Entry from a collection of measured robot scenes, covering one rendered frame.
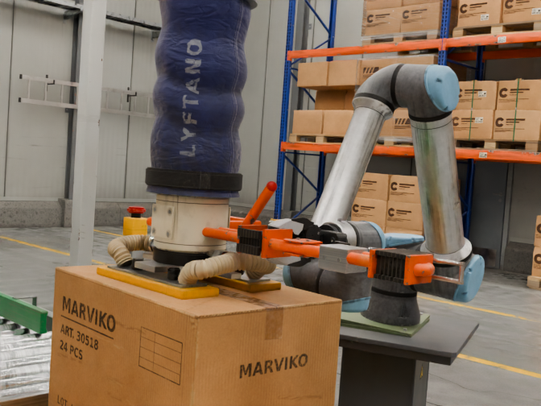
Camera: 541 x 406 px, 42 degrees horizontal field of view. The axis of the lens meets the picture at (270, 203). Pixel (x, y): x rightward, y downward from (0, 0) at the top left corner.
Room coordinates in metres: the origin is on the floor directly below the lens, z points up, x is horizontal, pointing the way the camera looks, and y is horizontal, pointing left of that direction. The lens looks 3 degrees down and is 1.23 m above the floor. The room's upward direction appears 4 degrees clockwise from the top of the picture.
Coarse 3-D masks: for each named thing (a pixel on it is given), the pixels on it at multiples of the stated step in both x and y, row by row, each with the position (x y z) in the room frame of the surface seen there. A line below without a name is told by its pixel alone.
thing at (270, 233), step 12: (240, 228) 1.48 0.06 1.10; (252, 228) 1.51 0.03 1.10; (264, 228) 1.54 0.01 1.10; (240, 240) 1.49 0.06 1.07; (252, 240) 1.46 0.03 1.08; (264, 240) 1.44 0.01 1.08; (240, 252) 1.49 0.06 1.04; (252, 252) 1.45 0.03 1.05; (264, 252) 1.44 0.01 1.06; (276, 252) 1.46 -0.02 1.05
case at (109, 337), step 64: (64, 320) 1.71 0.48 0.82; (128, 320) 1.49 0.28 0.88; (192, 320) 1.32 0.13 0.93; (256, 320) 1.41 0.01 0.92; (320, 320) 1.54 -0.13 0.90; (64, 384) 1.69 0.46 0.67; (128, 384) 1.48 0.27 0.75; (192, 384) 1.31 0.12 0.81; (256, 384) 1.42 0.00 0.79; (320, 384) 1.55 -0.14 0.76
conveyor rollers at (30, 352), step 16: (0, 320) 2.78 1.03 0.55; (0, 336) 2.59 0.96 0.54; (16, 336) 2.56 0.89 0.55; (32, 336) 2.59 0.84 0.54; (48, 336) 2.63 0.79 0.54; (0, 352) 2.40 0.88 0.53; (16, 352) 2.36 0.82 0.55; (32, 352) 2.39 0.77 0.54; (48, 352) 2.43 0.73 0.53; (0, 368) 2.22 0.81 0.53; (16, 368) 2.18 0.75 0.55; (32, 368) 2.21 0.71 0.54; (48, 368) 2.24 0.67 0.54; (0, 384) 2.04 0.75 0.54; (16, 384) 2.07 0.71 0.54; (32, 384) 2.10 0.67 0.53; (48, 384) 2.05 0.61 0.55
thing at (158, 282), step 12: (132, 264) 1.65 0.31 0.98; (108, 276) 1.65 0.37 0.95; (120, 276) 1.62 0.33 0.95; (132, 276) 1.59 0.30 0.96; (144, 276) 1.57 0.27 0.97; (156, 276) 1.57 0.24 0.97; (168, 276) 1.54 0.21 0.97; (156, 288) 1.51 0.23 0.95; (168, 288) 1.48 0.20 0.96; (180, 288) 1.47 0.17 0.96; (192, 288) 1.48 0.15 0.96; (204, 288) 1.49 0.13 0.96; (216, 288) 1.51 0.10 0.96
